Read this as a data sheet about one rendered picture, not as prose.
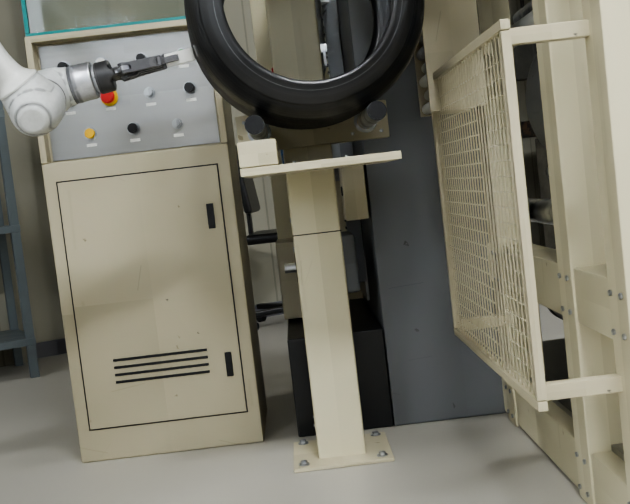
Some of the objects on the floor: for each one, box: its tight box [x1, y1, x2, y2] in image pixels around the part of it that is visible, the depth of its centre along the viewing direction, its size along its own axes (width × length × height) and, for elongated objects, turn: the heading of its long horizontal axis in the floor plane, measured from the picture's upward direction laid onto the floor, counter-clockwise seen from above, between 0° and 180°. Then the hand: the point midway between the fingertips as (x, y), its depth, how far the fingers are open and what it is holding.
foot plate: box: [294, 430, 395, 473], centre depth 267 cm, size 27×27×2 cm
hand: (179, 57), depth 228 cm, fingers closed
